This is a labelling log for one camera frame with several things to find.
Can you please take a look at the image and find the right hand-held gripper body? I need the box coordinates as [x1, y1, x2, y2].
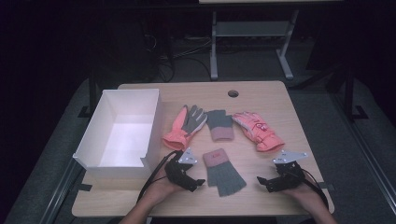
[270, 149, 309, 191]

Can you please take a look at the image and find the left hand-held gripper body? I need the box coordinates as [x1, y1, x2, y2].
[163, 147, 199, 189]

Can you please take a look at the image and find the grey knit glove pink cuff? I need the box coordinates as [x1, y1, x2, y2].
[205, 109, 235, 142]
[202, 147, 248, 198]

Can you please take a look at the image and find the orange glove with grey palm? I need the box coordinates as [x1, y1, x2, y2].
[162, 105, 208, 153]

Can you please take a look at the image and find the pink printed winter glove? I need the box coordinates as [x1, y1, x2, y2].
[231, 111, 286, 153]

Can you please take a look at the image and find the white box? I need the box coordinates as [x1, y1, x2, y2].
[72, 88, 165, 180]

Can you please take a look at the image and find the person's right hand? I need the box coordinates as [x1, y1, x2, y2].
[281, 173, 323, 208]

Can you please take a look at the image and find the person's left hand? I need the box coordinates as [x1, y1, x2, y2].
[145, 175, 185, 205]

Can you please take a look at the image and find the black metal stand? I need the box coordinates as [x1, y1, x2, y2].
[343, 60, 370, 121]
[78, 66, 101, 119]

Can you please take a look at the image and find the right hand-held gripper black cable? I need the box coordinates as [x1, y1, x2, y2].
[300, 168, 330, 209]

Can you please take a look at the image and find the metal floor rail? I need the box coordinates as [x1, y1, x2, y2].
[329, 91, 396, 214]
[38, 158, 84, 224]

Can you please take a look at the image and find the bundle of floor cables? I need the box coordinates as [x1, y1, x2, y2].
[141, 31, 213, 84]

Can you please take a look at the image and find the white metal table frame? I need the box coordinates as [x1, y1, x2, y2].
[209, 8, 300, 81]

